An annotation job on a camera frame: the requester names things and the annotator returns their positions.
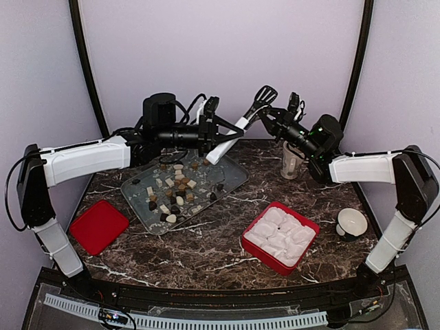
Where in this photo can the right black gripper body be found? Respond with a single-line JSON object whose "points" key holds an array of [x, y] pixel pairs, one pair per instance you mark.
{"points": [[296, 137]]}

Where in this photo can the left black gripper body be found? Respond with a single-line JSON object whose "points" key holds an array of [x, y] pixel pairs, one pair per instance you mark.
{"points": [[171, 137]]}

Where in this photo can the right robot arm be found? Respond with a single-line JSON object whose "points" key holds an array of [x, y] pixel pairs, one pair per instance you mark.
{"points": [[408, 175]]}

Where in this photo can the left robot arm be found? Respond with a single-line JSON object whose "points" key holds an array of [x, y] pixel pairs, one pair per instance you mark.
{"points": [[46, 171]]}

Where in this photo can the white swirl chocolate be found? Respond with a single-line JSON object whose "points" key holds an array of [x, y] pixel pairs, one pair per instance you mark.
{"points": [[180, 200]]}

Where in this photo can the cream ceramic mug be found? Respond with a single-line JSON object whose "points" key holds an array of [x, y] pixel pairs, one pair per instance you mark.
{"points": [[292, 159]]}

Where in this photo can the glass floral serving tray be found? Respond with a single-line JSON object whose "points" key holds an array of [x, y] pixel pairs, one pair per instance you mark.
{"points": [[154, 198]]}

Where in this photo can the white black bowl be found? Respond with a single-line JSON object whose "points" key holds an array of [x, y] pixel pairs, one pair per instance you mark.
{"points": [[351, 224]]}

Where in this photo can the white paper cup liners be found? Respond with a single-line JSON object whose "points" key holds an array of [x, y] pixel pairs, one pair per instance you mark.
{"points": [[282, 237]]}

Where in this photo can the red tin box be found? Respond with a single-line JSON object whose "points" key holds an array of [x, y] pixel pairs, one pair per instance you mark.
{"points": [[280, 238]]}

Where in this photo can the red tin lid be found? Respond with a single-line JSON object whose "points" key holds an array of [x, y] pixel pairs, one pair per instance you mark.
{"points": [[98, 227]]}

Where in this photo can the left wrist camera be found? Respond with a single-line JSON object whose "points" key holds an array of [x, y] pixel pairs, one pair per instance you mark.
{"points": [[206, 110]]}

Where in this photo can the left black frame post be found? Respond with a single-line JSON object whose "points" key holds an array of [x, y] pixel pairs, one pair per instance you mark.
{"points": [[79, 35]]}

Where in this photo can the black frame post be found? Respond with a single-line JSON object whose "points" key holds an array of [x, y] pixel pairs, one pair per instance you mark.
{"points": [[362, 42], [79, 35]]}

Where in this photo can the right black frame post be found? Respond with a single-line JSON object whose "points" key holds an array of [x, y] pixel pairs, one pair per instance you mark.
{"points": [[362, 42]]}

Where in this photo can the black front rail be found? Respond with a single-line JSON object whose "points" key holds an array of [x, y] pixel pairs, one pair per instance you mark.
{"points": [[251, 284]]}

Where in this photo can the white cable duct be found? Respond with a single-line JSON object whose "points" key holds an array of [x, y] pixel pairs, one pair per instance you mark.
{"points": [[172, 318]]}

